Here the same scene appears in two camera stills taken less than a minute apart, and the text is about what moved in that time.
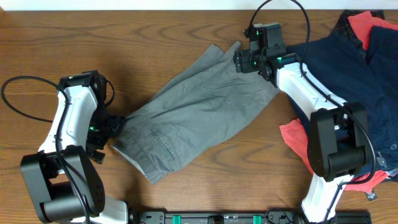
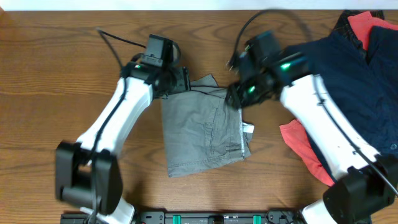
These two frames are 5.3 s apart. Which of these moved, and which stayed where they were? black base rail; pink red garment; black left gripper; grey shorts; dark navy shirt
Moved: grey shorts; black left gripper
Stayed: dark navy shirt; black base rail; pink red garment
